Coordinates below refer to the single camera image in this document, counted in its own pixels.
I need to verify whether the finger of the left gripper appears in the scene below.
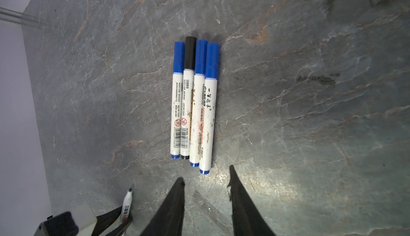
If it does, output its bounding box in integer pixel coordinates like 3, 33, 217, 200
92, 207, 122, 236
106, 215, 133, 236

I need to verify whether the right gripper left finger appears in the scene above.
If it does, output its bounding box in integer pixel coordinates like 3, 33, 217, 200
141, 177, 185, 236

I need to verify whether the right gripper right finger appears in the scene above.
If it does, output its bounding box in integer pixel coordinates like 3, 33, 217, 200
228, 165, 275, 236

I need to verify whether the white marker black ink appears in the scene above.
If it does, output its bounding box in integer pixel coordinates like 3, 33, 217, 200
180, 36, 197, 160

